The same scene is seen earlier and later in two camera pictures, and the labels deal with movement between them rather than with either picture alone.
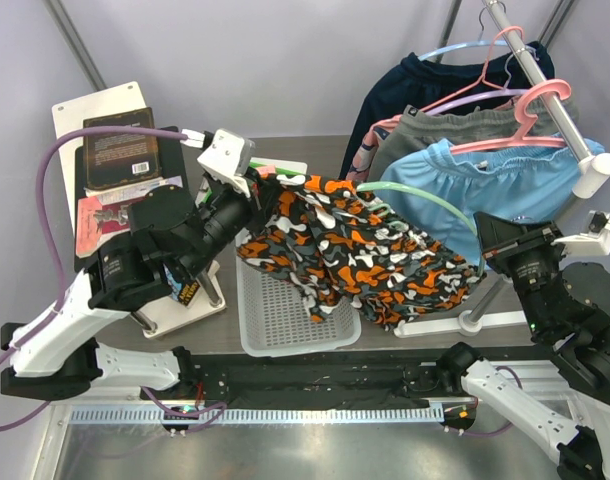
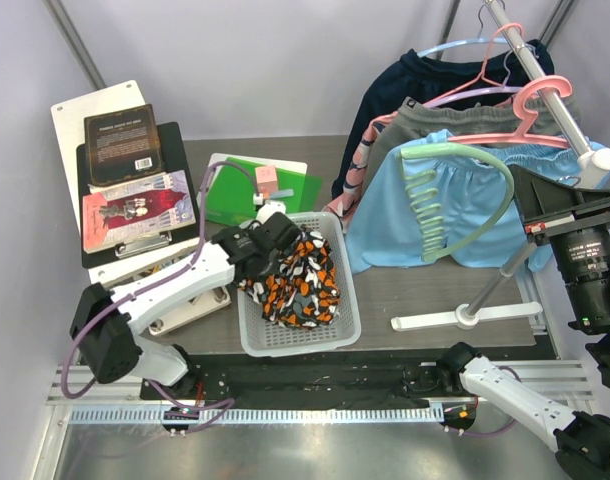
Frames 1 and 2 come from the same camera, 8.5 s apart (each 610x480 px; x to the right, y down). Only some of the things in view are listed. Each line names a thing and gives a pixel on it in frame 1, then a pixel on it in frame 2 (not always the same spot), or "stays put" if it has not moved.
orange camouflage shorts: (342, 249) → (301, 290)
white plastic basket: (272, 319) stays put
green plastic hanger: (388, 187) → (426, 203)
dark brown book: (120, 158) stays put
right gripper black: (499, 238) → (547, 205)
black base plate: (311, 380) stays put
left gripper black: (254, 206) → (275, 265)
